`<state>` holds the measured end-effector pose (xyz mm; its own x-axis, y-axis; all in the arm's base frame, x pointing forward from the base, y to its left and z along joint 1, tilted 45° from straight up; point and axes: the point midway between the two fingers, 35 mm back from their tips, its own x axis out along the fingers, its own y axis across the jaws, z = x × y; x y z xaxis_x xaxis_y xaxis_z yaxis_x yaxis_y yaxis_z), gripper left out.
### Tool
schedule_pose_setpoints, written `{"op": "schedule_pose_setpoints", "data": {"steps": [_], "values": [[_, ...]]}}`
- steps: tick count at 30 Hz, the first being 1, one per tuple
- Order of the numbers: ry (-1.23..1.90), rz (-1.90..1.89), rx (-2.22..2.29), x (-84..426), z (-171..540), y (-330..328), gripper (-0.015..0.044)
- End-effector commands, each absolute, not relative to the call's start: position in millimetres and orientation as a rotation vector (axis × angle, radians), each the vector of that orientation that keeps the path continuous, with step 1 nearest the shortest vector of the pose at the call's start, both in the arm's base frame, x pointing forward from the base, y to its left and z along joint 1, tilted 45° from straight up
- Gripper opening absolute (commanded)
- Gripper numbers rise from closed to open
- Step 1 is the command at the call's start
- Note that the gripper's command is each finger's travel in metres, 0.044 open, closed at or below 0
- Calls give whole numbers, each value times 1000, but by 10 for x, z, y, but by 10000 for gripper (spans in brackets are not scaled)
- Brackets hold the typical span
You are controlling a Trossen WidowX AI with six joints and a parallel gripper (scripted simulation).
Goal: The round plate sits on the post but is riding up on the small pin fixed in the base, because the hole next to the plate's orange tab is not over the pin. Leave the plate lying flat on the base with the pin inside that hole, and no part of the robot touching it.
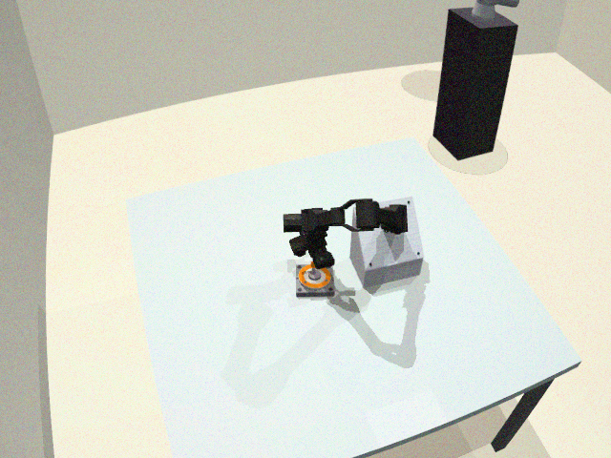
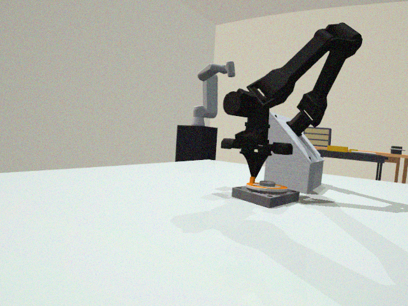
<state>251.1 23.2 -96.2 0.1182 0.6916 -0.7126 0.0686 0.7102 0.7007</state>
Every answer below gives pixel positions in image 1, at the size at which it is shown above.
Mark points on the orange round plate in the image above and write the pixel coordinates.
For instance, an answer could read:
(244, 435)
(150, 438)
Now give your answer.
(321, 283)

